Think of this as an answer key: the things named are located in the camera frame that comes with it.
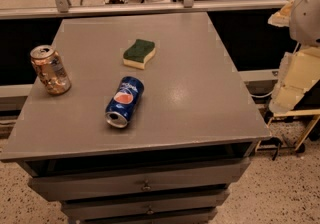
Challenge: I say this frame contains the white cable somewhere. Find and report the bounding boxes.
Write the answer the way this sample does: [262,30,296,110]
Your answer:
[250,88,276,99]

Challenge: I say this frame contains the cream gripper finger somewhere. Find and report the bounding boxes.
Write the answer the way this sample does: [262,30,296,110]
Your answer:
[268,2,293,27]
[269,47,320,114]

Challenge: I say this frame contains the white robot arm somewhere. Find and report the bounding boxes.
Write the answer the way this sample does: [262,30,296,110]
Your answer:
[268,0,320,113]

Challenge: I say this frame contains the grey drawer cabinet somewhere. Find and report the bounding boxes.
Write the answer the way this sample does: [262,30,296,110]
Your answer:
[1,13,270,224]

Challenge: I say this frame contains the green yellow sponge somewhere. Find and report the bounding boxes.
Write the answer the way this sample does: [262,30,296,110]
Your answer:
[122,39,156,70]

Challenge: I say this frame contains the blue pepsi can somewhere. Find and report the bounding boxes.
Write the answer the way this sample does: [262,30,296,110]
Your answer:
[105,76,144,128]

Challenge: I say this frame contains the gold soda can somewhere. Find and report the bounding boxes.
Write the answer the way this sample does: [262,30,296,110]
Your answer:
[30,45,71,95]

